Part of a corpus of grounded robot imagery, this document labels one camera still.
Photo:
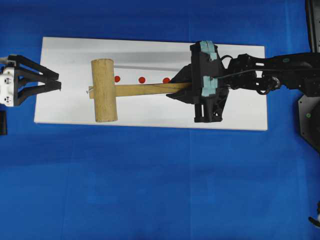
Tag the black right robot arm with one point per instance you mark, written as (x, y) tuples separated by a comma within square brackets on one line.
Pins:
[(300, 71)]

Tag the black teal wrist camera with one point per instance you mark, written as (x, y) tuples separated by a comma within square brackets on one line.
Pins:
[(209, 68)]

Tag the black aluminium frame rail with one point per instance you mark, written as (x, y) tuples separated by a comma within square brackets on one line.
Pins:
[(312, 11)]

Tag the large white foam board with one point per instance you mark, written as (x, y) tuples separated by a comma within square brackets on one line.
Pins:
[(71, 59)]

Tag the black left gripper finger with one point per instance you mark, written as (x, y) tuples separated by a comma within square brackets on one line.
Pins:
[(27, 92), (27, 69)]

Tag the small white target block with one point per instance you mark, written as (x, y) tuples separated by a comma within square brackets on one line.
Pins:
[(143, 75)]

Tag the wooden mallet hammer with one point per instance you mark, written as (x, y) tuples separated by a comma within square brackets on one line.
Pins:
[(104, 91)]

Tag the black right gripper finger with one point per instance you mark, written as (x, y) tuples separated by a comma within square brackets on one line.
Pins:
[(183, 76), (184, 95)]

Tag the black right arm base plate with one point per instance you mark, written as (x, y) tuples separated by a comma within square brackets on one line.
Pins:
[(309, 120)]

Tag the blue table cloth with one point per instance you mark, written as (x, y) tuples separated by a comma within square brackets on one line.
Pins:
[(80, 182)]

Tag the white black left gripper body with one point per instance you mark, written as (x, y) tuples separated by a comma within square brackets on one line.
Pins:
[(9, 81)]

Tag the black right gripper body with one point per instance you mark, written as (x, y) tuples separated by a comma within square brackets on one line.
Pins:
[(207, 109)]

